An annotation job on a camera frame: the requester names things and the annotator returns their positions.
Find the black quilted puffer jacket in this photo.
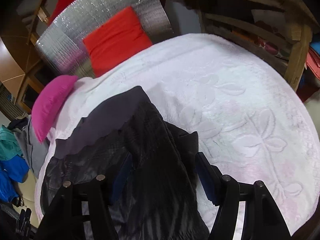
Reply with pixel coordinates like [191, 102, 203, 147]
[41, 86, 209, 239]

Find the grey garment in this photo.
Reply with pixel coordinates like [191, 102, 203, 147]
[14, 115, 50, 179]

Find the blue jacket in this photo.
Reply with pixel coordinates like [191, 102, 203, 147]
[1, 155, 29, 203]

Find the teal garment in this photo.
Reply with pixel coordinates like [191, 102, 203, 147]
[0, 125, 22, 161]

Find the white embossed bed blanket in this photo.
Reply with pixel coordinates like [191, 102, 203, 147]
[46, 34, 319, 233]

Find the magenta pillow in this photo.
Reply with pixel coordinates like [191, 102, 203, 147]
[31, 75, 78, 142]

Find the wooden curved pillar cabinet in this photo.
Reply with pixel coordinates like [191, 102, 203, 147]
[1, 12, 57, 114]

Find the silver foil insulation mat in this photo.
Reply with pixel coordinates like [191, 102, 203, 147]
[35, 0, 173, 77]

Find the stack of coral folded cloths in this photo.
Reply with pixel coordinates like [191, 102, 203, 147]
[306, 47, 320, 80]

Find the red square cushion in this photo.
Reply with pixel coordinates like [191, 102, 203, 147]
[83, 7, 152, 77]

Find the wooden stair railing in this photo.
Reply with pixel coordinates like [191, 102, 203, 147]
[27, 0, 50, 45]

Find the wooden side table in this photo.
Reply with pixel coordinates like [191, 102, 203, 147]
[173, 0, 319, 90]

